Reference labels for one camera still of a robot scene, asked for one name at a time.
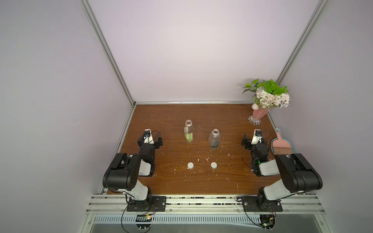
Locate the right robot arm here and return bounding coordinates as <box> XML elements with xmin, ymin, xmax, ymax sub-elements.
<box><xmin>241</xmin><ymin>130</ymin><xmax>323</xmax><ymax>211</ymax></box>

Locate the pink hand broom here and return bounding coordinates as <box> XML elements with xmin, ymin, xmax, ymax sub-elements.
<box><xmin>272</xmin><ymin>128</ymin><xmax>293</xmax><ymax>155</ymax></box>

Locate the artificial flower bouquet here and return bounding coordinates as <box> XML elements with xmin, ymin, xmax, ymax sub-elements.
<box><xmin>242</xmin><ymin>79</ymin><xmax>291</xmax><ymax>110</ymax></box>

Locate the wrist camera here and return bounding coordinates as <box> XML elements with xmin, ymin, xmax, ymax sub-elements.
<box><xmin>251</xmin><ymin>129</ymin><xmax>262</xmax><ymax>145</ymax></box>
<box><xmin>143</xmin><ymin>129</ymin><xmax>154</xmax><ymax>144</ymax></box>

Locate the blue label clear bottle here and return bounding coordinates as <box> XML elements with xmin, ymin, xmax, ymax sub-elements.
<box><xmin>208</xmin><ymin>129</ymin><xmax>220</xmax><ymax>149</ymax></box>

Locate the green label clear bottle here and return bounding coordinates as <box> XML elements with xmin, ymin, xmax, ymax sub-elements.
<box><xmin>184</xmin><ymin>119</ymin><xmax>194</xmax><ymax>142</ymax></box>

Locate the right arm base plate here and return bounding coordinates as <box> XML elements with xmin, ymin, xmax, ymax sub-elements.
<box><xmin>241</xmin><ymin>196</ymin><xmax>283</xmax><ymax>212</ymax></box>

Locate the pink flower vase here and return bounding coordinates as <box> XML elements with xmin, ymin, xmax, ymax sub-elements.
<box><xmin>248</xmin><ymin>108</ymin><xmax>269</xmax><ymax>125</ymax></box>

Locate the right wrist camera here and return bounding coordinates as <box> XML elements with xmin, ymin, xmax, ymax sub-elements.
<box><xmin>251</xmin><ymin>129</ymin><xmax>262</xmax><ymax>145</ymax></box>

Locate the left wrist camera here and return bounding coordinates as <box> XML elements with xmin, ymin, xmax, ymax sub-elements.
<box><xmin>143</xmin><ymin>129</ymin><xmax>154</xmax><ymax>144</ymax></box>

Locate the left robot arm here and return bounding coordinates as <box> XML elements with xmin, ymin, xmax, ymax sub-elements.
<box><xmin>103</xmin><ymin>129</ymin><xmax>163</xmax><ymax>208</ymax></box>

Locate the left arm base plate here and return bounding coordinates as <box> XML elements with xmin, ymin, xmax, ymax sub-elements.
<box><xmin>127</xmin><ymin>196</ymin><xmax>167</xmax><ymax>212</ymax></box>

